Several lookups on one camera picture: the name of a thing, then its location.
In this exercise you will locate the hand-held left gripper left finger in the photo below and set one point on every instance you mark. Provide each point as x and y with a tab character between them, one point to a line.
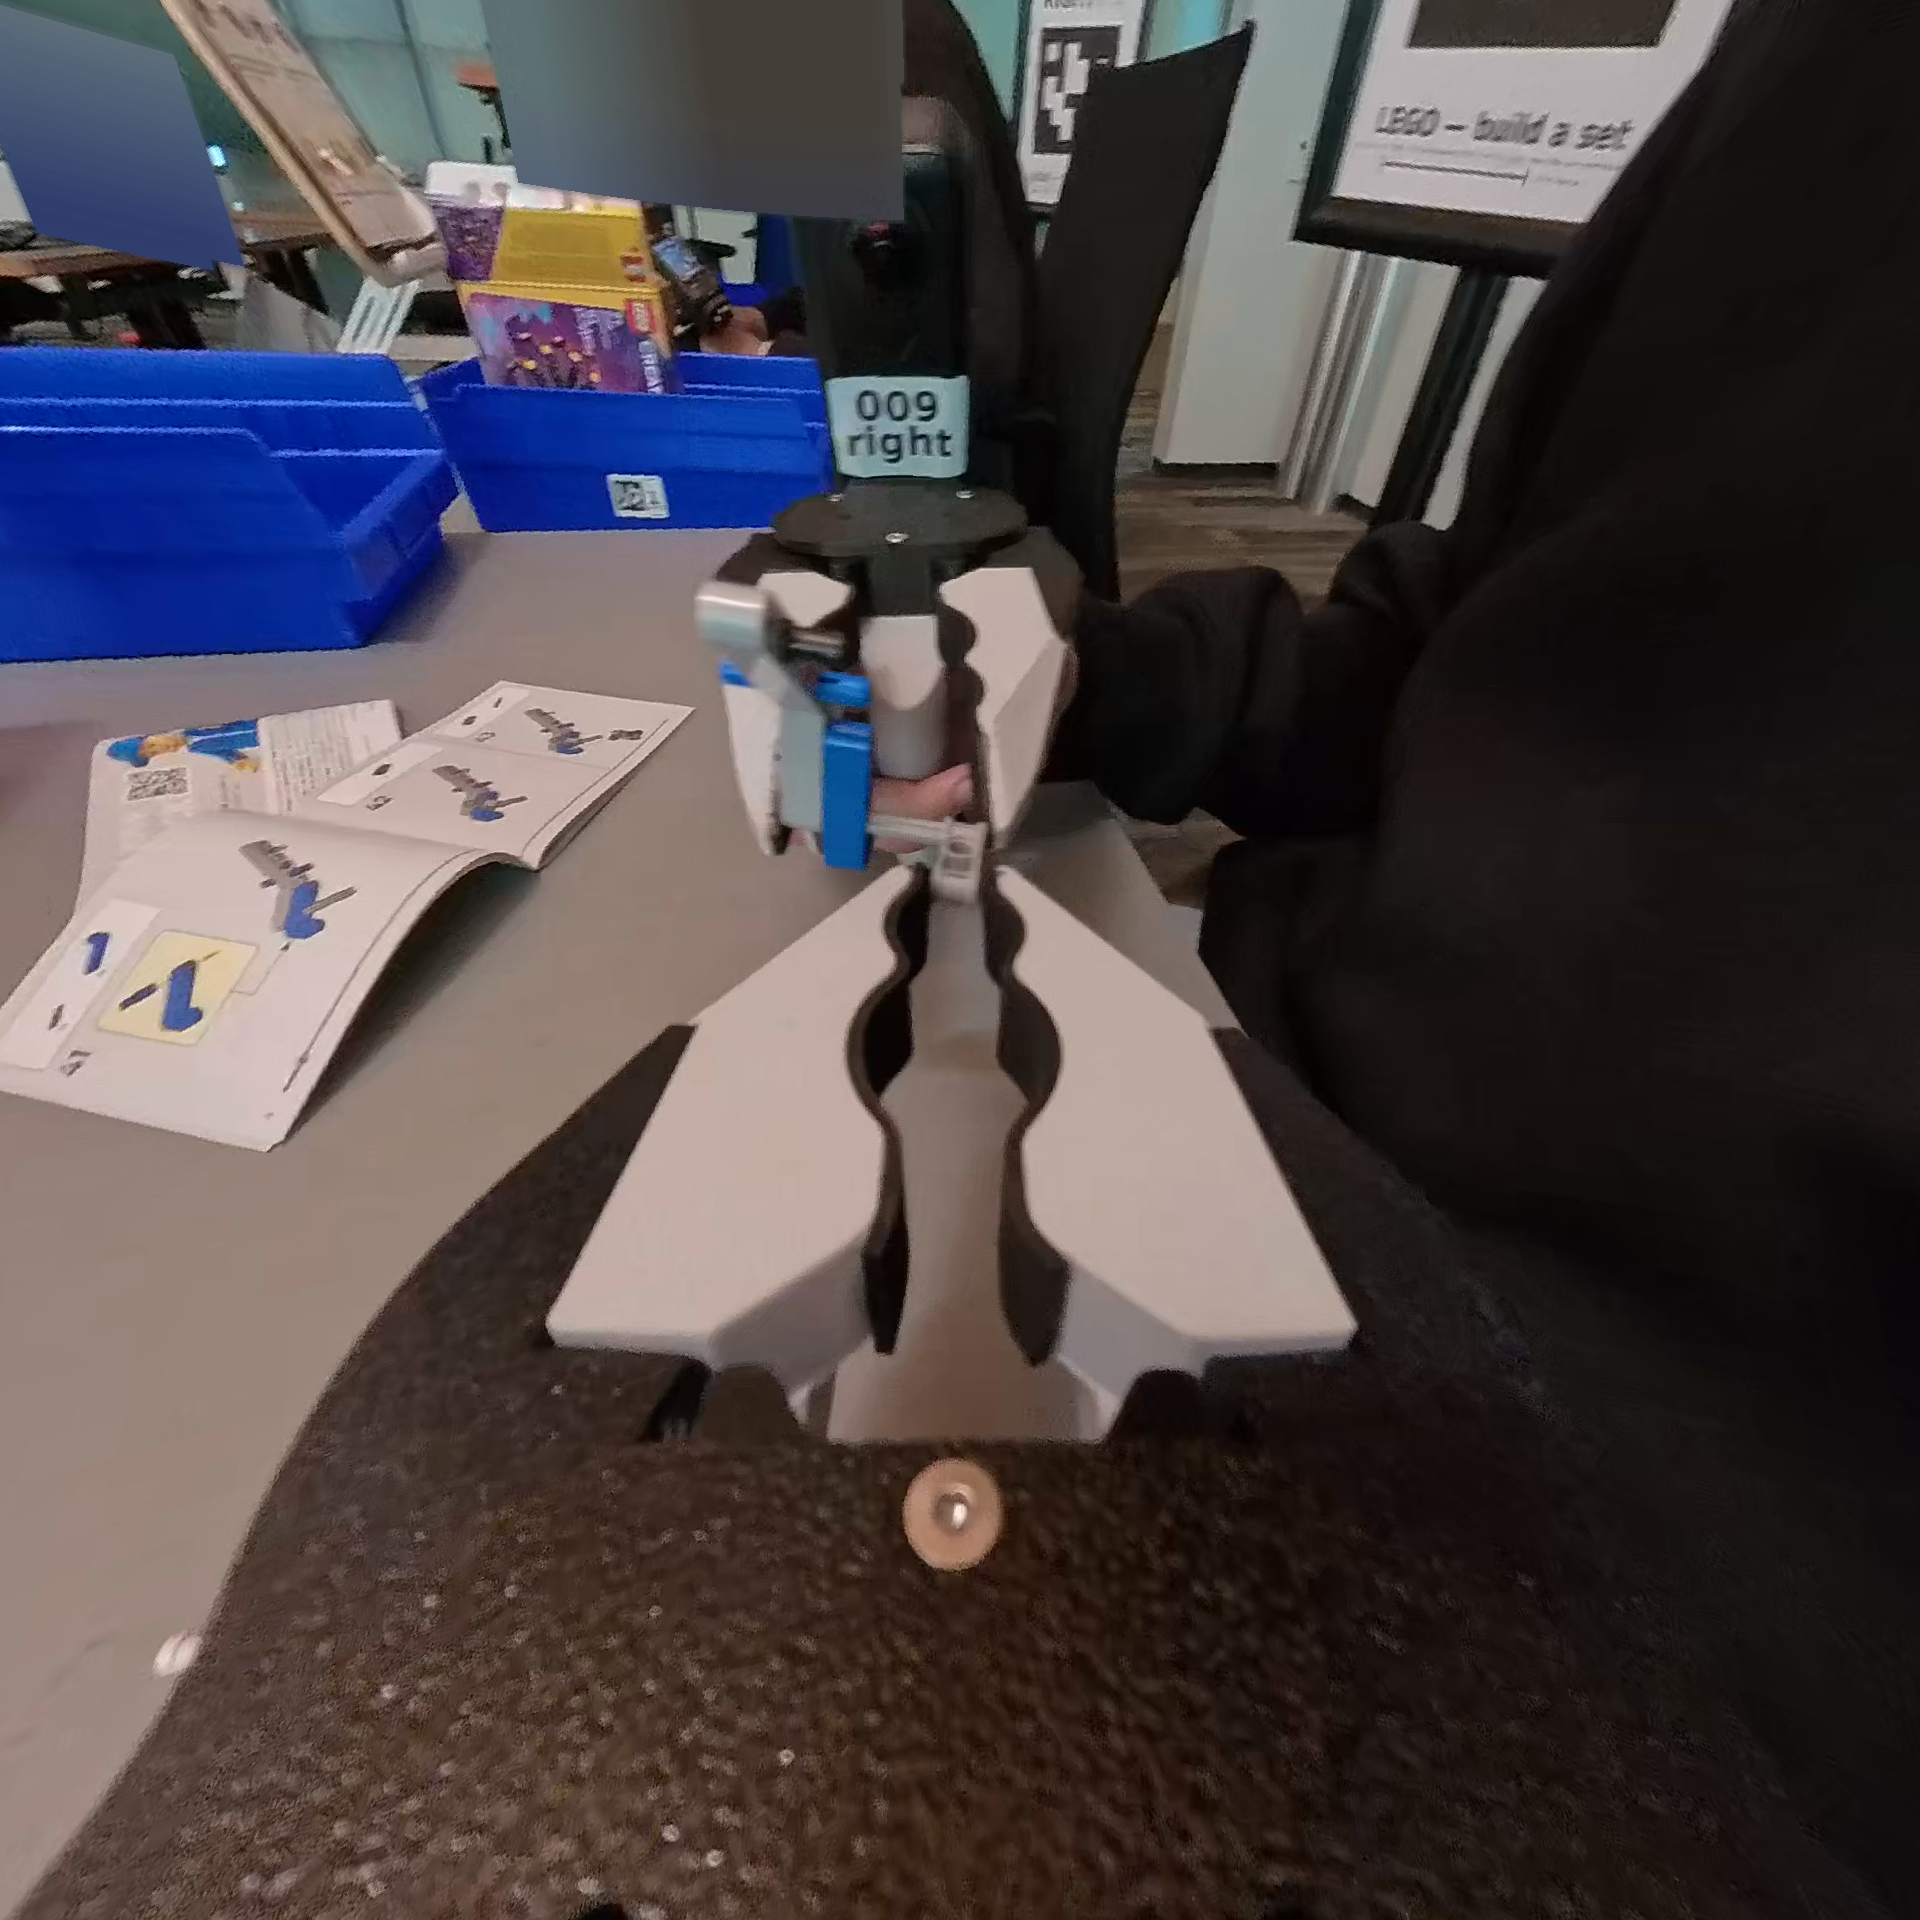
735	1185

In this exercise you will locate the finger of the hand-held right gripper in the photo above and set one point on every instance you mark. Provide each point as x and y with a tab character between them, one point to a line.
1027	675
909	707

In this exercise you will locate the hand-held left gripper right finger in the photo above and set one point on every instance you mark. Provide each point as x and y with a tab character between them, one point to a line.
1184	1185

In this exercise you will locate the grey blue lego subassembly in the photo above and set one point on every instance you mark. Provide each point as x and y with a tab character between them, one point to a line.
847	765

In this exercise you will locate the person's right forearm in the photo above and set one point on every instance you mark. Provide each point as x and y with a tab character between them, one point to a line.
1202	675

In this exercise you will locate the yellow purple lego box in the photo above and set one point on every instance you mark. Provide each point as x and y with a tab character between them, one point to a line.
571	247

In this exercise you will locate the lego instruction booklet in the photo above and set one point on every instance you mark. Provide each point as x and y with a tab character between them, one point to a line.
375	898

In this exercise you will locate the small white lego pin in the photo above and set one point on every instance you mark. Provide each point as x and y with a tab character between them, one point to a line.
177	1651

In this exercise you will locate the blue plastic bin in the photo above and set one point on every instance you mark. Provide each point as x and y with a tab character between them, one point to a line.
598	440
193	510

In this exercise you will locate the black chair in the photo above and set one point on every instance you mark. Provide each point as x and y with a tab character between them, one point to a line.
1155	297

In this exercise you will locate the framed marker sign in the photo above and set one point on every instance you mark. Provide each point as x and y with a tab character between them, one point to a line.
1080	89

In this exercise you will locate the person in black sleeve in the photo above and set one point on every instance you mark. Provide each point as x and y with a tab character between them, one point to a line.
1653	751

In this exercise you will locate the framed white text sign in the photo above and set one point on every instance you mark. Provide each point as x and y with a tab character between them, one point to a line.
1501	177

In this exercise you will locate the leaning printed board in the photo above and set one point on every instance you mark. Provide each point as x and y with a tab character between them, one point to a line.
315	136

